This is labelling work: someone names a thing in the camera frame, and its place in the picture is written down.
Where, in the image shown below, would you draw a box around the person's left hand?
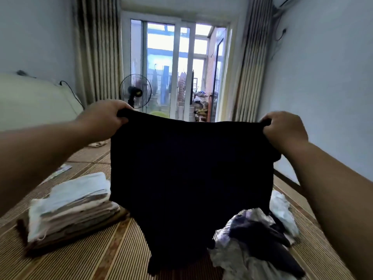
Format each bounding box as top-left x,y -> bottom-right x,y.
76,100 -> 134,144

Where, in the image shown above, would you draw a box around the person's right hand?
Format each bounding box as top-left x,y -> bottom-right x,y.
259,110 -> 310,156

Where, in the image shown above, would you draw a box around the small floral white garment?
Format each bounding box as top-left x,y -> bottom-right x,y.
269,189 -> 302,240

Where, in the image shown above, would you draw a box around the olive tan shorts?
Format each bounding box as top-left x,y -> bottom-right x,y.
20,208 -> 131,256

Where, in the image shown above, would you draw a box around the black red garment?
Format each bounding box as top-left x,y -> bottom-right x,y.
110,109 -> 283,277

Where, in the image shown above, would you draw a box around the bamboo bed mat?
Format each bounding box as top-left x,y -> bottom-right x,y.
0,143 -> 357,280

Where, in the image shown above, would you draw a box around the person's right forearm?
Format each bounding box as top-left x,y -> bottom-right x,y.
284,142 -> 373,280

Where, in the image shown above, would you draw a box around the person's left forearm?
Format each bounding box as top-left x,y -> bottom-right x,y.
0,118 -> 95,217

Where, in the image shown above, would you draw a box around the black standing fan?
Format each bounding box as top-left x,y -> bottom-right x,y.
119,74 -> 153,110

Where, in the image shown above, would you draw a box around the blue plaid pillow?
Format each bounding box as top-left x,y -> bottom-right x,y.
41,164 -> 74,185

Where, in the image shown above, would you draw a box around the cream padded headboard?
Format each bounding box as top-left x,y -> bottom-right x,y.
0,74 -> 86,133

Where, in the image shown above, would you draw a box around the beige patterned curtain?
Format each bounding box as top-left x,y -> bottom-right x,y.
73,0 -> 125,109
233,0 -> 275,124

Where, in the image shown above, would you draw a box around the cluttered balcony shelf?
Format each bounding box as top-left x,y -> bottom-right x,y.
192,93 -> 214,123

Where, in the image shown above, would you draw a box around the sliding glass balcony door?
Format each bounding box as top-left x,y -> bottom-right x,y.
122,13 -> 232,124

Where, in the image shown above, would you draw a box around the dark grey garment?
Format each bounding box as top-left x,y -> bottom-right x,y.
230,214 -> 307,279

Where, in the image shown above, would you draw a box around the white air conditioner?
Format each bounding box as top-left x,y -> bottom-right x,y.
273,0 -> 302,11

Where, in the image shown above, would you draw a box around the black cable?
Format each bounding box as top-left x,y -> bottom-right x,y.
58,80 -> 87,109

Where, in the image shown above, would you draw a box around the air conditioner cable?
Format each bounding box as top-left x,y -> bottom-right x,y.
273,26 -> 289,62

